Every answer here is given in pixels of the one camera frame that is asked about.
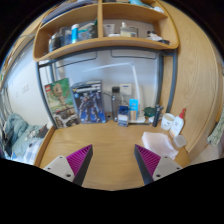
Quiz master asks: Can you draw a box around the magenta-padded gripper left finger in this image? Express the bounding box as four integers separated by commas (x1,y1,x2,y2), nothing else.
43,143,94,187

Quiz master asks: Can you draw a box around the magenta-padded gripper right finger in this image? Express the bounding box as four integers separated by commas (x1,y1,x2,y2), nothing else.
134,143,183,186

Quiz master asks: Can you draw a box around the pale pink towel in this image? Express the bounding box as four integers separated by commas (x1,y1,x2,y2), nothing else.
141,131,180,160

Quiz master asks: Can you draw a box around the small clear plastic container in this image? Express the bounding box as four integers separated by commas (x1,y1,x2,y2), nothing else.
172,134,187,149

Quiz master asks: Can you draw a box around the white red-capped lotion bottle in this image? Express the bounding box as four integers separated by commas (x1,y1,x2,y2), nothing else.
168,107,187,139

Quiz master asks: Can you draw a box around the white cup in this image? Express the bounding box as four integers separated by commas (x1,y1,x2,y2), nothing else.
160,112,176,131

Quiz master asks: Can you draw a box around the black electric shaver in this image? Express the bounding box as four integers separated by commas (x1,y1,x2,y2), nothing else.
152,103,165,128

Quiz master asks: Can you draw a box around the bed with teal bedding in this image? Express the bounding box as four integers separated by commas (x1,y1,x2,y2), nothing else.
0,113,54,166

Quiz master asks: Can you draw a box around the small blue white box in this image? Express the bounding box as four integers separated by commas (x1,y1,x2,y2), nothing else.
117,104,130,128

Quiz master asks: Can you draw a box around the green toy figure box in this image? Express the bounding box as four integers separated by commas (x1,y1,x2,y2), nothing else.
43,77,81,130

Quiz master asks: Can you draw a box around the light blue orange carton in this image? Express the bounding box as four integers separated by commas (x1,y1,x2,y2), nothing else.
128,98,139,122

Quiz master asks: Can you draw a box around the green patterned cloth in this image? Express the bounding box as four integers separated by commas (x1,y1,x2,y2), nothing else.
207,116,224,147

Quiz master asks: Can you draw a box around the blue robot model box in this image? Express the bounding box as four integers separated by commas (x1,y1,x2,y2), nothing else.
70,79,107,125

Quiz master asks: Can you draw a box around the dark clear water bottle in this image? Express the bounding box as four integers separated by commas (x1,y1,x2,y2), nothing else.
111,86,122,123

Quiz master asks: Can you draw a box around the white carton box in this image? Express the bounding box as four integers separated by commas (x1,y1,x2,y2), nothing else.
119,83,133,101

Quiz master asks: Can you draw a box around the white desk lamp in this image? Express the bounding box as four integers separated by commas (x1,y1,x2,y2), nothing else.
83,62,147,125

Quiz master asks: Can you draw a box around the wooden shelf unit with items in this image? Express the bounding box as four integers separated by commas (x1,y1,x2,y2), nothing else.
33,0,180,63

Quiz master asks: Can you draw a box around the white wall switch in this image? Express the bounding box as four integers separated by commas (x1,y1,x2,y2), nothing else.
21,83,30,95

